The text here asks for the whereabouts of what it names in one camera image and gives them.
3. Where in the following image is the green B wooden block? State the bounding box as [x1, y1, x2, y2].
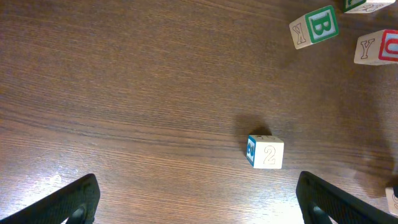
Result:
[289, 5, 339, 49]

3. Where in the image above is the green V wooden block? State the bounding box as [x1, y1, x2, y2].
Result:
[385, 187, 398, 216]

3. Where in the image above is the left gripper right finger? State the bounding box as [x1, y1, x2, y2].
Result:
[296, 171, 397, 224]

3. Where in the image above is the red U wooden block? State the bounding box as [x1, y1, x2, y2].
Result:
[354, 29, 397, 65]

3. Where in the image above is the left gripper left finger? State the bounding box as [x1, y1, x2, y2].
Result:
[1, 174, 100, 224]

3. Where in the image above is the plain wooden block top left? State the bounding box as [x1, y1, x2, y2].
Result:
[343, 0, 396, 14]

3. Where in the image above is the wooden block number 2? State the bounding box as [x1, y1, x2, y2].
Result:
[246, 135, 284, 169]

